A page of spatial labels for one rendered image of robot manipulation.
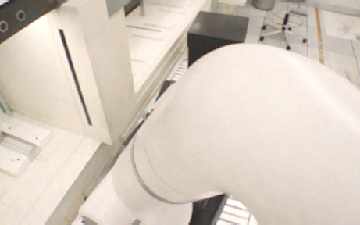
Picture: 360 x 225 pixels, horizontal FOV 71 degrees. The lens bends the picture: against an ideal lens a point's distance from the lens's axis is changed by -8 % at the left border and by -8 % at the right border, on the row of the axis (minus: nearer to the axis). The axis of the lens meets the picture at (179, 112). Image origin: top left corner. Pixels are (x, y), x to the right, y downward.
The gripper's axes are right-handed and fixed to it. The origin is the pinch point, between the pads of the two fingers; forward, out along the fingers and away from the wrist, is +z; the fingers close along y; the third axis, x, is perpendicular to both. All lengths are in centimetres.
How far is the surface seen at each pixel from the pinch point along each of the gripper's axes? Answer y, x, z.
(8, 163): -57, -31, -24
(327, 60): 52, -122, 266
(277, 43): -10, -122, 272
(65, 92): -45.4, -12.7, 1.4
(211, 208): 9.6, -45.0, 2.5
